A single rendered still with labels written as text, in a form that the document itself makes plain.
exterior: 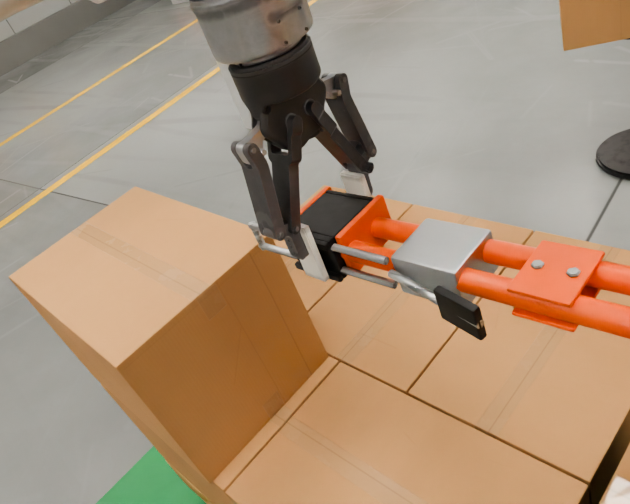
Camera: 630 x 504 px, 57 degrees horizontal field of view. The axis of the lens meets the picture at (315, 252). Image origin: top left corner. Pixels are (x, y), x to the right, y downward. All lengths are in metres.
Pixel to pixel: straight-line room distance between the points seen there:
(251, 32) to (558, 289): 0.30
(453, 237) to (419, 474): 0.75
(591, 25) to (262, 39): 1.98
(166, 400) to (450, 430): 0.57
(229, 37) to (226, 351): 0.85
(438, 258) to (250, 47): 0.23
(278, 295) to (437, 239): 0.77
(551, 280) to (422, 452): 0.81
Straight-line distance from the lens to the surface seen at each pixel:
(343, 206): 0.61
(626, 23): 2.39
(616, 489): 0.72
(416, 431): 1.27
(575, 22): 2.37
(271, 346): 1.30
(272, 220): 0.53
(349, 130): 0.60
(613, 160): 2.82
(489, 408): 1.27
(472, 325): 0.47
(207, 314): 1.17
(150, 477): 2.24
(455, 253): 0.51
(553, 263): 0.49
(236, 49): 0.48
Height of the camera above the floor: 1.58
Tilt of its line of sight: 35 degrees down
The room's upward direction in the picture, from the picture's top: 23 degrees counter-clockwise
